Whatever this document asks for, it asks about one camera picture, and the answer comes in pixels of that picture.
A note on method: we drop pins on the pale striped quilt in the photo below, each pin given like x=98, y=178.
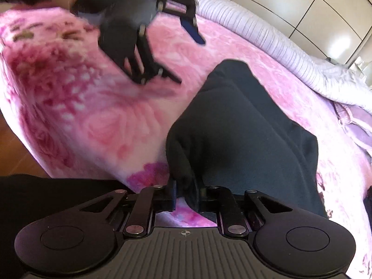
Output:
x=261, y=26

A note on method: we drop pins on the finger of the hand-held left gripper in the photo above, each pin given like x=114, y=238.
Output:
x=190, y=24
x=148, y=64

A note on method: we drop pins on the person's dark clothing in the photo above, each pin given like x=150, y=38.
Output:
x=29, y=203

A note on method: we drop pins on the pink ruffled pillow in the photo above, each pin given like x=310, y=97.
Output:
x=354, y=125

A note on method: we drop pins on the dark green t-shirt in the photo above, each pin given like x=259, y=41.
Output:
x=247, y=139

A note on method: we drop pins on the pink floral blanket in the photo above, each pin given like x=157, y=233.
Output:
x=87, y=107

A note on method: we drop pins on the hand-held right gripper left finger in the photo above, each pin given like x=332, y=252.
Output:
x=173, y=192

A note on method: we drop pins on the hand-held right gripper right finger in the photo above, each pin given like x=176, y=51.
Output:
x=209, y=201

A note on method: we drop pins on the cream panelled wardrobe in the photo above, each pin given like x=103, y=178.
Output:
x=319, y=5

